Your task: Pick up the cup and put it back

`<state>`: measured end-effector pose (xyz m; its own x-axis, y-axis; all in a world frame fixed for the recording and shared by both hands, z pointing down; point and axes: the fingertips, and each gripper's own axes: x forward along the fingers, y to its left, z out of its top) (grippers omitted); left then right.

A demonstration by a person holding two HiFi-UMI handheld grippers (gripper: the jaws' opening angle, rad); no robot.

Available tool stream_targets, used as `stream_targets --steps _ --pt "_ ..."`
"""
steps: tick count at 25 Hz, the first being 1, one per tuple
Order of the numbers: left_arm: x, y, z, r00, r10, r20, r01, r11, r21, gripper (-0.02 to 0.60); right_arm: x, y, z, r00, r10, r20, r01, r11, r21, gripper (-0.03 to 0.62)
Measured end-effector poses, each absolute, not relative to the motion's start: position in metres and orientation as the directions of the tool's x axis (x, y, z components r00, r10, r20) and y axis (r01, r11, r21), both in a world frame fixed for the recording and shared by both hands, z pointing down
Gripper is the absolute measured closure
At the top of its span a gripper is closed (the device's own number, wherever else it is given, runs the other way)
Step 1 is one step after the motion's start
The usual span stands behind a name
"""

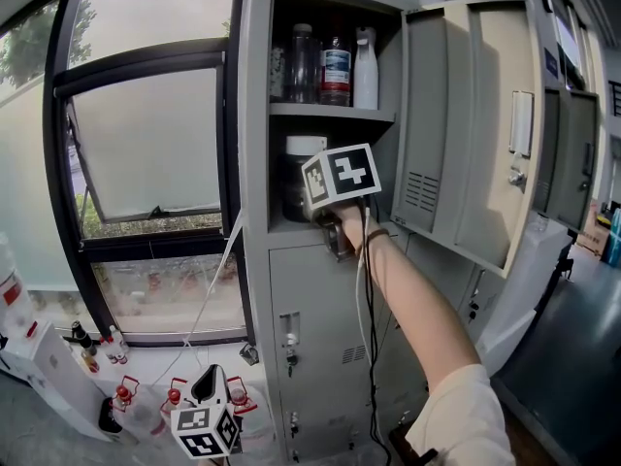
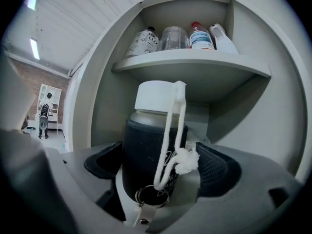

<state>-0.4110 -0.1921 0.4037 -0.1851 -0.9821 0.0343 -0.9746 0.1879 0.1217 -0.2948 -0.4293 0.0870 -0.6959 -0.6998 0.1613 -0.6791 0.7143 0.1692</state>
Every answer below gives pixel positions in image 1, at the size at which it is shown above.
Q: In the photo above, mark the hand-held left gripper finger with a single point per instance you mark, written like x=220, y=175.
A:
x=196, y=391
x=218, y=391

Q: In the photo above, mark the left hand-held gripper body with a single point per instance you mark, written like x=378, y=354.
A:
x=199, y=430

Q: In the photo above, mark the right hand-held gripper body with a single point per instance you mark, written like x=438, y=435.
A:
x=349, y=173

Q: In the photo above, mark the black bottle with white lid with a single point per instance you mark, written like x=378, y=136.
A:
x=293, y=187

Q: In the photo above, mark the grey metal cabinet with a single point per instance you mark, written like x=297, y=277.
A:
x=315, y=299

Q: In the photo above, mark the person's left forearm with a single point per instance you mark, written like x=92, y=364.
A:
x=208, y=463

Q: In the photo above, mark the person's right forearm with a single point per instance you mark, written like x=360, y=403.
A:
x=417, y=309

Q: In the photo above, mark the grey cabinet door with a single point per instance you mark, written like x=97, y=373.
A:
x=466, y=114
x=567, y=163

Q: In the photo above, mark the white equipment housing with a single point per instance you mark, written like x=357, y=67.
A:
x=514, y=309

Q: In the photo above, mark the person's right hand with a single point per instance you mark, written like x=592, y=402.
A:
x=356, y=223

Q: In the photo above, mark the black power adapter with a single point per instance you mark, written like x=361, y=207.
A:
x=250, y=355

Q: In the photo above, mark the small red capped bottle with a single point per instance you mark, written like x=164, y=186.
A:
x=109, y=352
x=119, y=345

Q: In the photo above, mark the black white round device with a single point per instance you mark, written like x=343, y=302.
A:
x=109, y=418

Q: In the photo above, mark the white spray bottle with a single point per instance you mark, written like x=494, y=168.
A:
x=366, y=80

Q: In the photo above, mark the red capped bottle blue label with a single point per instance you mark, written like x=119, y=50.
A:
x=336, y=66

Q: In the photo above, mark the small amber bottle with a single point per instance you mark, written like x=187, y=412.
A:
x=91, y=361

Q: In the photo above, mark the clear bottle grey cap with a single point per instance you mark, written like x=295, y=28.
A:
x=304, y=71

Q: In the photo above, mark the spotted glass jar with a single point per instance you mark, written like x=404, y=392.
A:
x=277, y=76

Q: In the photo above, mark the black flask bottle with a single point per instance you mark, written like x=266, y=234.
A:
x=83, y=338

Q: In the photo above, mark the white foam box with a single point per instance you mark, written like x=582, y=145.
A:
x=53, y=372

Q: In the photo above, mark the black framed window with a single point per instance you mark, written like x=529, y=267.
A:
x=145, y=139

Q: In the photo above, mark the large clear bottle red label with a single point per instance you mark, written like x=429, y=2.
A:
x=14, y=284

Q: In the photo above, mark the person's white sleeve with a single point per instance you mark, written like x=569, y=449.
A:
x=461, y=420

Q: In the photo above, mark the cardboard box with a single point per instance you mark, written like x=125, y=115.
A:
x=589, y=231

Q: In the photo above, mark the black balcony railing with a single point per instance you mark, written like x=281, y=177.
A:
x=610, y=97

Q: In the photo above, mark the blue white wrapped package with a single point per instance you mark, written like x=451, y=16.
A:
x=613, y=236

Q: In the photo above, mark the wooden steps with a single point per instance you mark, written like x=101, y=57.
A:
x=524, y=440

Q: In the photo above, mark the blue wall sign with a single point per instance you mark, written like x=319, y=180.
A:
x=550, y=63

